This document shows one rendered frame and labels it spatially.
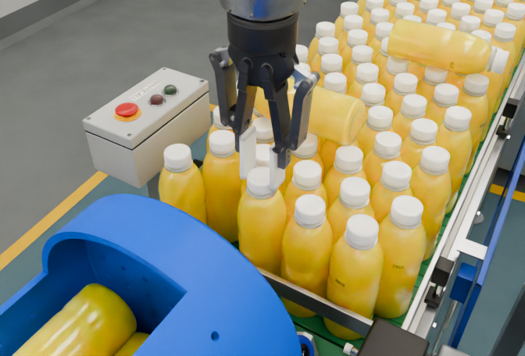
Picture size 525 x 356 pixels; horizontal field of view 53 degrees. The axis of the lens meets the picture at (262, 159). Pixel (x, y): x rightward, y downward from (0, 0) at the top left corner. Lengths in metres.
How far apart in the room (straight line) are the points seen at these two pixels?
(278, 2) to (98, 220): 0.26
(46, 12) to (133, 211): 3.68
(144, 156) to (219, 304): 0.44
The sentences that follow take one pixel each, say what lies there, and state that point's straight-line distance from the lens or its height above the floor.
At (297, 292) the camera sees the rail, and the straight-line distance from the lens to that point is 0.74.
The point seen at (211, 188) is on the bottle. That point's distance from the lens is 0.81.
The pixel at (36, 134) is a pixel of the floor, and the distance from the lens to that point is 2.89.
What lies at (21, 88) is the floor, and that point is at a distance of 3.33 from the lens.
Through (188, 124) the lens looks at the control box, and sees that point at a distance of 0.91.
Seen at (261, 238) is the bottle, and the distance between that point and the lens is 0.72.
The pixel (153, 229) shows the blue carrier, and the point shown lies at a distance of 0.46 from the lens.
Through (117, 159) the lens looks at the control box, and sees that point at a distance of 0.86.
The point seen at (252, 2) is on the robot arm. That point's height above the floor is 1.37.
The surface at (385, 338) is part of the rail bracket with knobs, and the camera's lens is 0.68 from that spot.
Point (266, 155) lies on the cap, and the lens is 0.75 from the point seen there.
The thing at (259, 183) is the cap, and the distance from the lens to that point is 0.68.
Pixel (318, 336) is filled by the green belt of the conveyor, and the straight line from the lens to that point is 0.79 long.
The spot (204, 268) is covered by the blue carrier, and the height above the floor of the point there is 1.22.
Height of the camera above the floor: 1.56
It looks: 39 degrees down
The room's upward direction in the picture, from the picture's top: straight up
